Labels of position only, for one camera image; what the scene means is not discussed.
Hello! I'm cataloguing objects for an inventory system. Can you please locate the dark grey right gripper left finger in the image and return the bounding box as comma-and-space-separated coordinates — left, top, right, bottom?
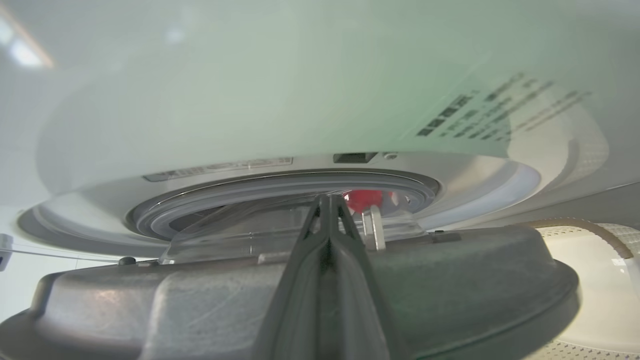
252, 195, 332, 360

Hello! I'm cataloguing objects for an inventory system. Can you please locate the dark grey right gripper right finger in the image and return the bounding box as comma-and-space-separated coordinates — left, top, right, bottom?
322, 196, 411, 360

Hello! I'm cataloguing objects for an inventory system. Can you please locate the red basketball jersey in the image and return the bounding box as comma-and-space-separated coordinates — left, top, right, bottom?
345, 190, 396, 213

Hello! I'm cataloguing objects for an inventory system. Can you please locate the black glass washing machine door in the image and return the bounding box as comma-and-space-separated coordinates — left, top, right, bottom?
0, 190, 581, 360

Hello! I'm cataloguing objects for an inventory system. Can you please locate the white front-load washing machine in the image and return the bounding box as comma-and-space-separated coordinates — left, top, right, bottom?
0, 0, 640, 261

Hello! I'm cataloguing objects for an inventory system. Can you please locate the cream perforated laundry basket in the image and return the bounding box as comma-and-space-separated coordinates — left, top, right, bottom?
520, 217, 640, 360

